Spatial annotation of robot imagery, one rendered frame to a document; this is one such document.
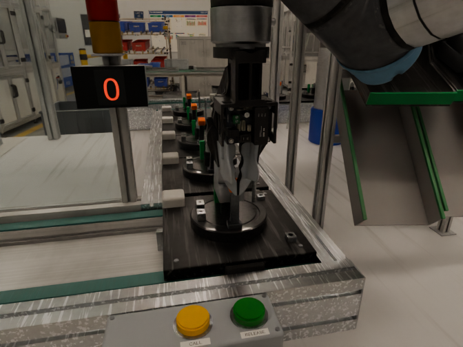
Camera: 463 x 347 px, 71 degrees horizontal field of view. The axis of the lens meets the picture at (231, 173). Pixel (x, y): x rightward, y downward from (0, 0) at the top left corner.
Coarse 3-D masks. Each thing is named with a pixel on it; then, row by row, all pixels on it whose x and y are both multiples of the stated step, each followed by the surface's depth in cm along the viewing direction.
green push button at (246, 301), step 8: (240, 304) 41; (248, 304) 41; (256, 304) 41; (240, 312) 40; (248, 312) 40; (256, 312) 40; (264, 312) 40; (240, 320) 39; (248, 320) 39; (256, 320) 39
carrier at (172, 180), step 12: (204, 144) 85; (168, 156) 88; (204, 156) 81; (240, 156) 94; (168, 168) 86; (180, 168) 86; (192, 168) 80; (204, 168) 80; (168, 180) 78; (180, 180) 78; (192, 180) 78; (204, 180) 77; (264, 180) 78; (192, 192) 72; (204, 192) 72
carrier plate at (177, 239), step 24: (264, 192) 72; (168, 216) 62; (288, 216) 62; (168, 240) 55; (192, 240) 55; (264, 240) 55; (168, 264) 49; (192, 264) 49; (216, 264) 49; (288, 264) 52
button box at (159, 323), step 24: (144, 312) 41; (168, 312) 41; (216, 312) 41; (120, 336) 38; (144, 336) 38; (168, 336) 38; (192, 336) 38; (216, 336) 38; (240, 336) 38; (264, 336) 38
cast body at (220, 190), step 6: (234, 156) 56; (234, 162) 55; (216, 168) 55; (216, 174) 56; (216, 180) 57; (222, 180) 55; (216, 186) 57; (222, 186) 54; (216, 192) 57; (222, 192) 54; (228, 192) 55; (222, 198) 55; (228, 198) 55; (240, 198) 56
